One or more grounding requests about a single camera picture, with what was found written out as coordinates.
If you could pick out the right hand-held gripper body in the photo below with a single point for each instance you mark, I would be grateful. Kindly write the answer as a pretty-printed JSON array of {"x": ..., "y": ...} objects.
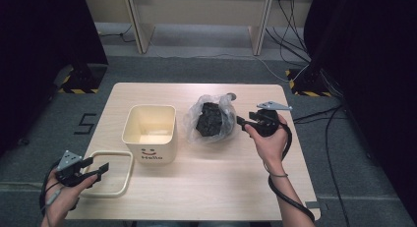
[{"x": 267, "y": 124}]

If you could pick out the beige desk leg panel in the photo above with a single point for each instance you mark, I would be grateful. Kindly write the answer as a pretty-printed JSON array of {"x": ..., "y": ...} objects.
[
  {"x": 257, "y": 37},
  {"x": 142, "y": 33}
]

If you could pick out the thin wrist band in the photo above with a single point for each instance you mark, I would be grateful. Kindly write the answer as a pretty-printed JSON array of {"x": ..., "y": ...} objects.
[{"x": 278, "y": 176}]

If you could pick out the person's left hand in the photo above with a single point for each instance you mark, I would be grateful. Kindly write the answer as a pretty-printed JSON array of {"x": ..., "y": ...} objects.
[{"x": 62, "y": 200}]

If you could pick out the person's right hand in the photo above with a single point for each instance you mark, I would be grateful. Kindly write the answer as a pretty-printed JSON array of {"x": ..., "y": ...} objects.
[{"x": 272, "y": 148}]

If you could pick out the cream square trash bin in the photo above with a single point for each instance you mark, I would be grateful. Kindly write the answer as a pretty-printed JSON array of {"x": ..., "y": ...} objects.
[{"x": 154, "y": 150}]

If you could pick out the black curtain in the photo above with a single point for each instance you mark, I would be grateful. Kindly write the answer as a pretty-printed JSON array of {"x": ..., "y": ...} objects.
[
  {"x": 39, "y": 56},
  {"x": 370, "y": 73}
]

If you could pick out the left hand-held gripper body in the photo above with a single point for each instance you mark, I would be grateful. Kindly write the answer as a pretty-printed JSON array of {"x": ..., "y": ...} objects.
[{"x": 70, "y": 173}]

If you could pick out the stand base with striped tape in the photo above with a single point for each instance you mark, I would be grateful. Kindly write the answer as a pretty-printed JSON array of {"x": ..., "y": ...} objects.
[
  {"x": 306, "y": 84},
  {"x": 82, "y": 81}
]

